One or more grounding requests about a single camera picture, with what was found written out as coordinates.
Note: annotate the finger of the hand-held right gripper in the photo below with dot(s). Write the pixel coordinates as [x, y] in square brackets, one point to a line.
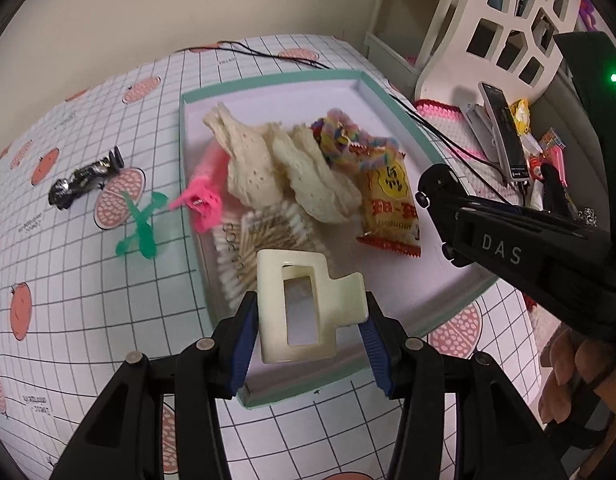
[437, 190]
[551, 190]

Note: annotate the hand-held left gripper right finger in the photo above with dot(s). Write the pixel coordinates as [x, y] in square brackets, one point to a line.
[377, 360]

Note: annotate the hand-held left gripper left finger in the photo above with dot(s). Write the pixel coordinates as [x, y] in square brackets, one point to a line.
[240, 355]

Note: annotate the cream hair claw clip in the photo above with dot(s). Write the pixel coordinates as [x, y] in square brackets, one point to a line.
[273, 310]

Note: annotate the teal-edged white tray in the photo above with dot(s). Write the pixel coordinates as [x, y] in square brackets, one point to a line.
[397, 290]

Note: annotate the person's right hand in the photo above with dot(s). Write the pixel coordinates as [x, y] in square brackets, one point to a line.
[562, 375]

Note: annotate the pink plastic item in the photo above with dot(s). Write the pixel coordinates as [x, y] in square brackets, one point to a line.
[560, 170]

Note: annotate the yellow snack packet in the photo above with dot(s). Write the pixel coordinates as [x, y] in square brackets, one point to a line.
[387, 205]

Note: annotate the small puzzle cube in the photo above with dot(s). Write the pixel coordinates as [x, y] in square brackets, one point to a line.
[550, 137]

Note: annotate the pink crochet mat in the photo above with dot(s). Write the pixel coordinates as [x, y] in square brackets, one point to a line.
[452, 120]

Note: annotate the black smartphone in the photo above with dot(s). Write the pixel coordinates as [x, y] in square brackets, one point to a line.
[505, 130]

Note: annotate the small yellow packet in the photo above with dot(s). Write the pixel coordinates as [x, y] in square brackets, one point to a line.
[521, 115]

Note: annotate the cotton swab packet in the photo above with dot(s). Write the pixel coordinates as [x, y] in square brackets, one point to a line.
[248, 240]

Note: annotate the cream lace cloth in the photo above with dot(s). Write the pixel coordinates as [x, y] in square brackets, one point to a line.
[313, 180]
[248, 160]

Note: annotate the grid printed tablecloth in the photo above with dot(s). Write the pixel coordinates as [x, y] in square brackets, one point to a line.
[113, 310]

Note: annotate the green plastic clip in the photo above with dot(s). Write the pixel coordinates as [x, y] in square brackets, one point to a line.
[143, 230]

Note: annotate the pink hair roller clip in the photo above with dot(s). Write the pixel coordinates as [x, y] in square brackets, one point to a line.
[205, 200]

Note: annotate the white shelf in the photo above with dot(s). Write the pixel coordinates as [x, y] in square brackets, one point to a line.
[382, 10]

